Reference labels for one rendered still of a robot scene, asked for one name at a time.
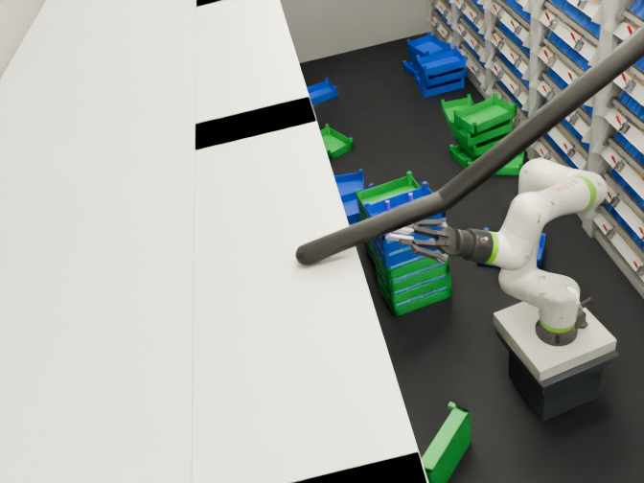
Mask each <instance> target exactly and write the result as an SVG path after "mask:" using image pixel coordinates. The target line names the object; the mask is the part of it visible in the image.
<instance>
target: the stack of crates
mask: <svg viewBox="0 0 644 483"><path fill-rule="evenodd" d="M417 188H420V186H419V185H418V183H417V182H416V181H415V180H414V178H413V177H412V173H411V172H407V176H405V177H402V178H399V179H396V180H393V181H390V182H387V183H384V184H381V185H378V186H376V187H373V188H370V189H367V190H364V191H360V190H359V189H356V200H357V205H358V210H359V215H360V221H363V220H365V219H367V217H366V212H365V206H364V201H367V200H368V201H369V203H370V204H372V203H375V202H378V201H381V200H384V199H387V198H389V197H392V196H397V195H400V194H403V193H406V192H409V191H411V190H414V189H417ZM365 247H366V250H367V252H368V253H369V255H370V257H371V258H372V260H373V262H375V260H374V255H373V249H372V244H371V241H368V242H366V243H365Z"/></svg>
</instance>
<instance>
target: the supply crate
mask: <svg viewBox="0 0 644 483"><path fill-rule="evenodd" d="M422 184H423V187H420V188H417V189H414V190H411V191H409V192H406V193H403V194H400V195H395V196H392V197H389V198H387V199H384V200H381V201H378V202H375V203H372V204H370V203H369V201H368V200H367V201H364V206H365V212H366V216H367V218H371V217H373V216H376V215H379V214H381V213H384V212H386V205H385V201H386V200H389V203H390V210H391V209H394V208H396V207H399V206H401V205H404V204H405V203H408V202H409V197H408V194H409V193H412V194H413V200H416V199H418V198H421V197H423V196H427V195H430V194H432V191H430V189H429V188H428V186H427V182H426V181H424V182H422ZM442 218H447V216H446V212H443V213H441V214H438V215H436V216H433V217H431V218H426V219H442Z"/></svg>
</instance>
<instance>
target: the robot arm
mask: <svg viewBox="0 0 644 483"><path fill-rule="evenodd" d="M606 194H607V185H606V182H605V181H604V179H603V178H602V177H601V176H600V175H599V174H597V173H595V172H587V171H582V170H576V169H571V168H568V167H566V166H562V165H559V164H556V163H554V162H551V161H548V160H546V159H541V158H537V159H533V160H530V161H528V162H527V163H526V164H525V165H524V166H523V167H522V168H521V170H520V173H519V181H518V196H517V197H515V198H514V200H513V201H512V203H511V205H510V208H509V211H508V214H507V217H506V219H505V221H504V223H503V225H502V227H501V229H500V231H499V232H490V231H484V230H478V229H472V228H470V229H468V230H467V231H465V230H459V229H452V228H451V227H449V226H447V224H446V220H447V219H446V218H440V219H424V220H421V221H419V222H416V223H414V224H411V225H408V226H406V227H404V228H402V229H399V230H397V231H394V232H396V233H401V234H406V235H409V234H410V233H415V234H419V235H423V236H427V237H431V238H433V239H435V241H421V240H416V239H415V240H413V239H414V237H410V236H403V235H396V234H389V235H388V236H386V237H385V239H386V240H390V241H398V242H399V244H402V245H409V246H410V247H411V252H412V253H414V254H418V255H421V256H424V257H427V258H429V259H432V260H435V261H437V262H438V263H440V264H443V263H445V262H446V261H447V260H448V257H449V256H456V257H462V258H463V260H464V261H468V262H474V263H481V264H487V265H495V266H498V267H500V268H501V270H500V273H499V276H498V282H499V285H500V287H501V289H502V290H503V291H504V292H505V293H507V294H508V295H510V296H513V297H515V298H517V299H519V300H521V301H523V302H526V303H528V304H530V305H533V306H535V307H537V308H539V309H540V310H539V317H540V319H539V320H538V321H537V323H536V326H535V331H536V335H537V337H538V338H539V339H540V340H541V341H542V342H544V343H546V344H548V345H551V346H557V347H561V346H566V345H568V344H570V343H572V342H573V341H574V340H575V339H576V337H577V333H578V329H585V328H586V327H587V325H588V323H587V322H586V316H587V314H586V313H585V312H584V311H583V308H585V307H586V306H588V305H590V304H591V303H593V300H592V299H591V298H590V297H589V298H587V299H586V300H585V301H583V302H582V303H580V304H579V299H580V288H579V286H578V284H577V283H576V282H575V281H574V280H573V279H571V278H569V277H566V276H563V275H560V274H555V273H550V272H546V271H543V270H540V269H538V268H537V258H538V251H539V245H540V239H541V231H542V228H543V227H544V225H545V224H546V223H547V222H549V221H550V220H552V219H555V218H558V217H560V216H564V215H571V214H576V213H580V212H583V211H586V210H589V209H592V208H594V207H596V206H598V205H599V204H601V203H602V202H603V200H604V199H605V197H606ZM425 226H438V227H443V228H444V229H442V230H440V231H439V230H431V229H427V228H424V227H425ZM422 247H428V248H433V249H438V250H439V251H440V252H442V253H443V254H440V253H437V252H434V251H431V250H427V249H424V248H422Z"/></svg>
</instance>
